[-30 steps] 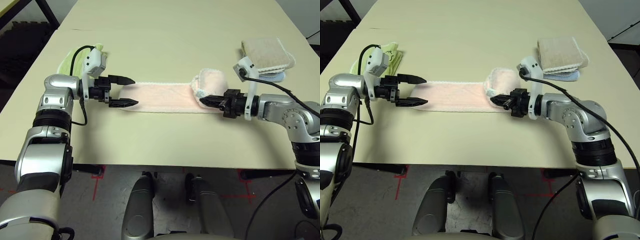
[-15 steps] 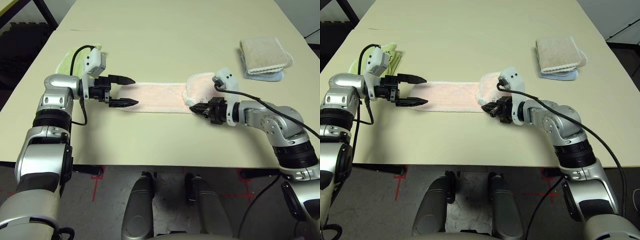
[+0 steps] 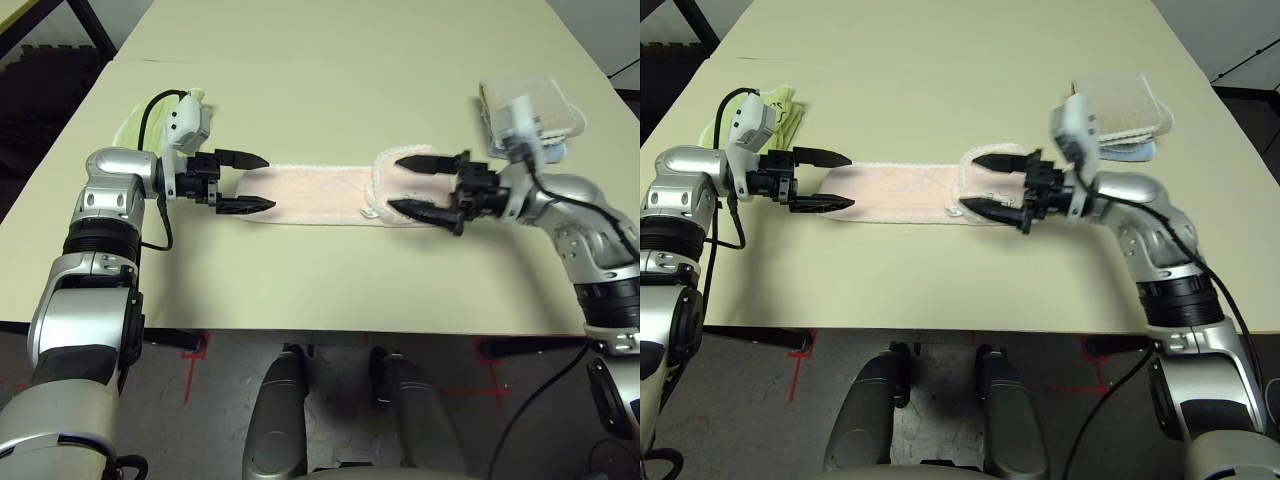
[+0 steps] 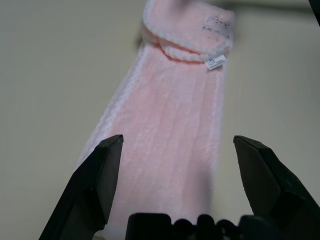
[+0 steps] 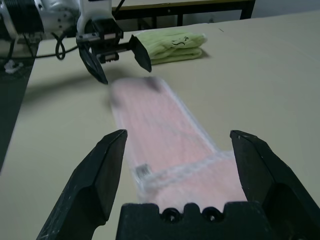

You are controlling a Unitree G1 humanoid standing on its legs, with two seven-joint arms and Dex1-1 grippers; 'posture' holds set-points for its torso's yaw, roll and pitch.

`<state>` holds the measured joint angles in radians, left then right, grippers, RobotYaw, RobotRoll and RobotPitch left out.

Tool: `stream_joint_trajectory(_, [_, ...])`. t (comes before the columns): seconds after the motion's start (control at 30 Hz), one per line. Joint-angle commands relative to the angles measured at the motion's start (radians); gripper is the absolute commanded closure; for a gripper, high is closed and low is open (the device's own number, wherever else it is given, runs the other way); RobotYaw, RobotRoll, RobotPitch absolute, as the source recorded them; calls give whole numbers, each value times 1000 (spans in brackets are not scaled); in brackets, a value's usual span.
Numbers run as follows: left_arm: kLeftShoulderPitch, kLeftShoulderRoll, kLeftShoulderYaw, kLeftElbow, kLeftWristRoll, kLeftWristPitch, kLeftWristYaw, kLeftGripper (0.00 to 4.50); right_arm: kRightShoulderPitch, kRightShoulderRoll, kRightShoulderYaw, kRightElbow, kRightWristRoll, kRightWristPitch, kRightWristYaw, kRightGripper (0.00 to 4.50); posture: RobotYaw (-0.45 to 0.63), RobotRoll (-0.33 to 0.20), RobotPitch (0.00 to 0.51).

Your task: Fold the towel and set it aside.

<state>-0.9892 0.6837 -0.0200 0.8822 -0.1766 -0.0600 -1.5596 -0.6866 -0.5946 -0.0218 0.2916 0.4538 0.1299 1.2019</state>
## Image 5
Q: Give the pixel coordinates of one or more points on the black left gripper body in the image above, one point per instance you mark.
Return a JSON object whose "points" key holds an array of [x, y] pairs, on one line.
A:
{"points": [[105, 37]]}

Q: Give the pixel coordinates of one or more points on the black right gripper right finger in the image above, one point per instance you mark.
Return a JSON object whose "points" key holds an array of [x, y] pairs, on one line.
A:
{"points": [[275, 190]]}

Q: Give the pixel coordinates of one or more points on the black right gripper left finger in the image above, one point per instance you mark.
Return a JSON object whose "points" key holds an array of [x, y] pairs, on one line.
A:
{"points": [[85, 190]]}

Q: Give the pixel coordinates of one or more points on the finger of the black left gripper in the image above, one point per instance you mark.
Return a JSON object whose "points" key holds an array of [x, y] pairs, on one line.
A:
{"points": [[93, 63], [141, 53]]}

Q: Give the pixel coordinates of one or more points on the pink fluffy towel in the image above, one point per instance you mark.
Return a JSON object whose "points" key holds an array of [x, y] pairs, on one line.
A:
{"points": [[162, 125]]}

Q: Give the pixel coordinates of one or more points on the green folded towel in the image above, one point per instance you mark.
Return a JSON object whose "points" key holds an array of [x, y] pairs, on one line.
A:
{"points": [[175, 50]]}

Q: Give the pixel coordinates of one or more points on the small white plastic piece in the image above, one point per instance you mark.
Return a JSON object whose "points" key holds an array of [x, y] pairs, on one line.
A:
{"points": [[12, 67]]}

